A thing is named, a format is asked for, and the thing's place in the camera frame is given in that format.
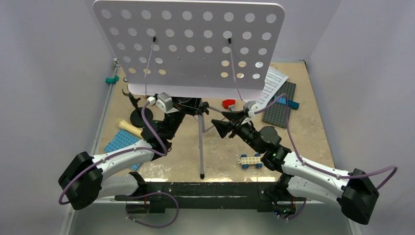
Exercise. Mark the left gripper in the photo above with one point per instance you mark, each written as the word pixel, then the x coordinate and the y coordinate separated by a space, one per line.
pixel 193 102

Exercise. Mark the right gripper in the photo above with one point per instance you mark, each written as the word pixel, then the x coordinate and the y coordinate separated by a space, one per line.
pixel 224 128

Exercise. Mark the black microphone stand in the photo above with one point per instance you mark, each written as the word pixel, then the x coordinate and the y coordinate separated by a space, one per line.
pixel 136 118

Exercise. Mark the lilac music stand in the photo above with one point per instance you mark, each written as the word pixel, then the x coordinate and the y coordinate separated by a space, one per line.
pixel 192 48

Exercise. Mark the sheet music page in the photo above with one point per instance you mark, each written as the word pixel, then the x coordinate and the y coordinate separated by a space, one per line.
pixel 273 82

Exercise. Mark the cream toy microphone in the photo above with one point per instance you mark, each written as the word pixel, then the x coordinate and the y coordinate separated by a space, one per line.
pixel 126 126

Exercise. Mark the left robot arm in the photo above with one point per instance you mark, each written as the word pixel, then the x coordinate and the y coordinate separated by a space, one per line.
pixel 88 178

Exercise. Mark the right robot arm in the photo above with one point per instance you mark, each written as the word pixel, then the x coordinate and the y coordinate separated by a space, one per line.
pixel 353 191

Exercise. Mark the grey girder red brick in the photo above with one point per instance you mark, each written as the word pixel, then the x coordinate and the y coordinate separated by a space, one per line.
pixel 229 104

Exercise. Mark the white brick car blue wheels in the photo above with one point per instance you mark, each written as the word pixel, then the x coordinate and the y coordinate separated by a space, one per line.
pixel 247 161

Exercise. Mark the dark grey building baseplate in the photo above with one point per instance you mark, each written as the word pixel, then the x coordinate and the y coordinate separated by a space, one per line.
pixel 276 115

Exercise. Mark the blue bricks on grey plate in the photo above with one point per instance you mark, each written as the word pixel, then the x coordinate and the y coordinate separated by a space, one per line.
pixel 292 104

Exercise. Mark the light blue building baseplate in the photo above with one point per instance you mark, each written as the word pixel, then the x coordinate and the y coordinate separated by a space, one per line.
pixel 121 140

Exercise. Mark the teal brick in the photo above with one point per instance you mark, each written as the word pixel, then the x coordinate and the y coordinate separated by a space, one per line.
pixel 112 80

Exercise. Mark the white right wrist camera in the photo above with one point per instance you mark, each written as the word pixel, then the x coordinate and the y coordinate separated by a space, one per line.
pixel 249 109

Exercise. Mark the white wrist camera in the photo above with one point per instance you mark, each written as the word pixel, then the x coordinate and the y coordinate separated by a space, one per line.
pixel 163 101
pixel 249 109

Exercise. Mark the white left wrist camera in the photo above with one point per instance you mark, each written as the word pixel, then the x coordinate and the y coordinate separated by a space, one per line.
pixel 163 101

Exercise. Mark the black table front rail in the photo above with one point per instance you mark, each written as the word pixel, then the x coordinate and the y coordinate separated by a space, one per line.
pixel 258 196

